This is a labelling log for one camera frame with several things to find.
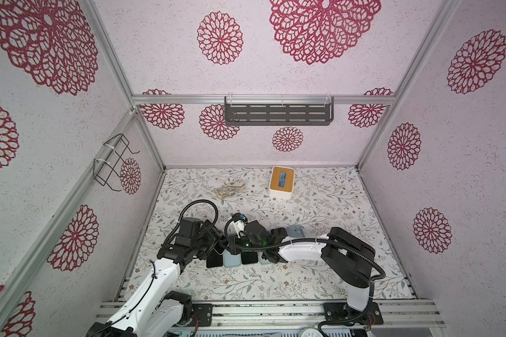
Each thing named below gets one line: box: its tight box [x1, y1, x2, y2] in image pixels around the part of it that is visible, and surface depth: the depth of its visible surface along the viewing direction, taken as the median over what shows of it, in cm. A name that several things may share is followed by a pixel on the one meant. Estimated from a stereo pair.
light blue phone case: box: [222, 249, 242, 268], surface depth 87 cm
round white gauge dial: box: [297, 327, 324, 337], surface depth 69 cm
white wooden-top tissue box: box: [268, 165, 296, 200], surface depth 108 cm
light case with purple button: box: [286, 224, 306, 239], surface depth 97 cm
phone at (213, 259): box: [205, 249, 224, 269], surface depth 87 cm
